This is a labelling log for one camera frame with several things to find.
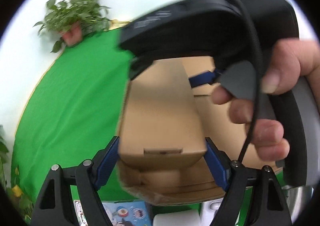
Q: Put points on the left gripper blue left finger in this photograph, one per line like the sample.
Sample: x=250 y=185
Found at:
x=54 y=204

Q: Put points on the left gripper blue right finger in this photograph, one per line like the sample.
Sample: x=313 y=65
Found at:
x=267 y=205

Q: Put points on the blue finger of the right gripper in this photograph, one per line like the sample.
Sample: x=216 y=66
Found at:
x=207 y=77

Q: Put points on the brown cardboard box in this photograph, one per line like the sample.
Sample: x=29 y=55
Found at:
x=162 y=128

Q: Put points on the cartoon board game box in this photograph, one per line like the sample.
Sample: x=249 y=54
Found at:
x=128 y=213

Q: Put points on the silver metal tin can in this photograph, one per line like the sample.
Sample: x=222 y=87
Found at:
x=297 y=199

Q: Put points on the person right hand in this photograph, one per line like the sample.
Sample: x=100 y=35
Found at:
x=291 y=58

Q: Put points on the near green leafy plant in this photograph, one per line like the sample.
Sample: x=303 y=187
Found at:
x=20 y=201

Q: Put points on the white folding phone stand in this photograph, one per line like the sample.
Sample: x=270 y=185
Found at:
x=190 y=217

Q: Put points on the green table cloth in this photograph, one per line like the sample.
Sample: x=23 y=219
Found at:
x=73 y=113

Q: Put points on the yellow paper envelope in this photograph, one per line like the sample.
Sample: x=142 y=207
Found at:
x=115 y=24

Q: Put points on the potted green plant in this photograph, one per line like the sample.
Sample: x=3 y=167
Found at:
x=72 y=20

